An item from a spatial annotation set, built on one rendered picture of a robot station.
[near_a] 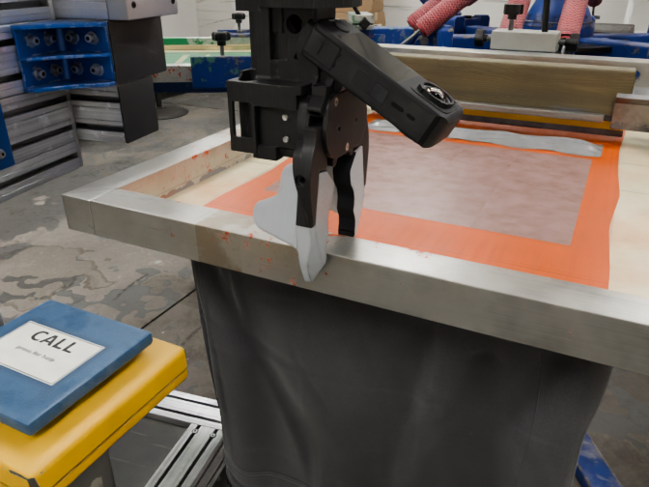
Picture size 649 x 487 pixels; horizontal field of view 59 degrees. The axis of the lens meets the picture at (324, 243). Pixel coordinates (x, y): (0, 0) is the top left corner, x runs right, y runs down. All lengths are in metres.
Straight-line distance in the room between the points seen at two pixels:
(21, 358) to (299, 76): 0.26
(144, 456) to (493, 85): 1.05
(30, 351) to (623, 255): 0.49
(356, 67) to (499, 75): 0.60
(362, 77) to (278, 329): 0.34
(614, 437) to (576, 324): 1.48
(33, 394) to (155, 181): 0.34
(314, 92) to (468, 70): 0.60
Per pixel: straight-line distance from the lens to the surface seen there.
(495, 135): 0.92
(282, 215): 0.44
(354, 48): 0.40
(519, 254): 0.56
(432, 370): 0.59
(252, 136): 0.43
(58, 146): 0.98
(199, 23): 6.47
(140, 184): 0.65
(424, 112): 0.38
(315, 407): 0.69
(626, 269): 0.57
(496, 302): 0.42
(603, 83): 0.96
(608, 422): 1.94
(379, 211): 0.63
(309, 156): 0.40
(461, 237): 0.58
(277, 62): 0.43
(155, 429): 1.48
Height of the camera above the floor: 1.19
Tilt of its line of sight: 26 degrees down
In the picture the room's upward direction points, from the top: straight up
